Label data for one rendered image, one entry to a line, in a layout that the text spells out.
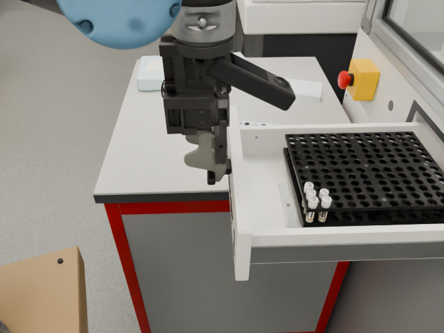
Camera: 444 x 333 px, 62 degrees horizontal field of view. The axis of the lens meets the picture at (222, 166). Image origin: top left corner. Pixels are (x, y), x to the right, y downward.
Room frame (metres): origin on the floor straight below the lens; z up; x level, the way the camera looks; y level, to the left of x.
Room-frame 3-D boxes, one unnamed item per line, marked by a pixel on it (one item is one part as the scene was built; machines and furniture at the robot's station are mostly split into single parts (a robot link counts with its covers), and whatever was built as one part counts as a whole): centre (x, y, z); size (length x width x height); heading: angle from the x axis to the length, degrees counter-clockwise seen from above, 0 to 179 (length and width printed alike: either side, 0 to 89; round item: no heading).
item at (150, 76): (1.00, 0.19, 0.78); 0.15 x 0.10 x 0.04; 4
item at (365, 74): (0.77, -0.31, 0.88); 0.07 x 0.05 x 0.07; 2
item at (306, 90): (0.93, -0.21, 0.77); 0.13 x 0.09 x 0.02; 75
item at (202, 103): (0.43, 0.03, 1.04); 0.09 x 0.08 x 0.12; 92
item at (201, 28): (0.43, 0.02, 1.13); 0.08 x 0.08 x 0.05
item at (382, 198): (0.44, -0.22, 0.87); 0.22 x 0.18 x 0.06; 92
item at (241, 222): (0.43, -0.02, 0.87); 0.29 x 0.02 x 0.11; 2
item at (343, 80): (0.77, -0.28, 0.88); 0.04 x 0.03 x 0.04; 2
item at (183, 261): (0.84, -0.03, 0.38); 0.62 x 0.58 x 0.76; 2
